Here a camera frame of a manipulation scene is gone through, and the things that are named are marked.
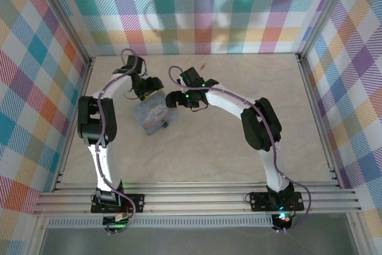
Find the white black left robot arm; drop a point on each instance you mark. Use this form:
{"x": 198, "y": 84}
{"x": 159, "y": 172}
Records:
{"x": 103, "y": 159}

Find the small teal padlock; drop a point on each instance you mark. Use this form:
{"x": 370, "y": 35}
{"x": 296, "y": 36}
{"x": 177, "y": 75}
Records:
{"x": 164, "y": 123}

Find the aluminium side rail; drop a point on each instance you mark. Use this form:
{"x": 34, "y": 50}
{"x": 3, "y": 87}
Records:
{"x": 319, "y": 123}
{"x": 76, "y": 123}

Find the wide aluminium base rail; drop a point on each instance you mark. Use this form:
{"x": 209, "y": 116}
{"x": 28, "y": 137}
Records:
{"x": 194, "y": 198}

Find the aluminium corner post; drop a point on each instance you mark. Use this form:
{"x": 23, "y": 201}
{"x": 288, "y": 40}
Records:
{"x": 64, "y": 19}
{"x": 325, "y": 13}

